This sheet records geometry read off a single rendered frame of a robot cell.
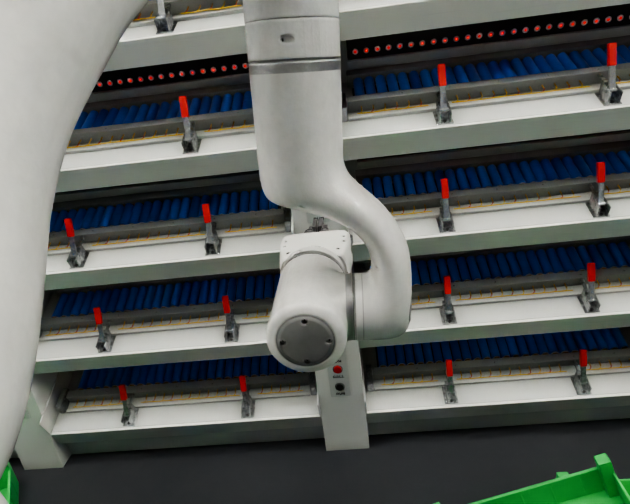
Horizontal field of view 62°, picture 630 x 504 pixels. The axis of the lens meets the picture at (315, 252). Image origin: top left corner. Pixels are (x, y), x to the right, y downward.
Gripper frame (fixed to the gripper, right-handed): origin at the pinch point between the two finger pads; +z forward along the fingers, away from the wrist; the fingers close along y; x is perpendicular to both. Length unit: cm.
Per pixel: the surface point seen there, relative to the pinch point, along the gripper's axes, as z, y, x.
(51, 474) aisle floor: 9, -68, -55
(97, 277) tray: 11.4, -44.5, -9.4
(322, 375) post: 10.9, -3.8, -35.3
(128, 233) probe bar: 17.0, -38.7, -3.0
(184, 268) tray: 11.4, -27.2, -9.1
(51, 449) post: 10, -67, -50
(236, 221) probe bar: 17.0, -17.0, -2.7
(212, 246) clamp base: 13.3, -21.5, -5.9
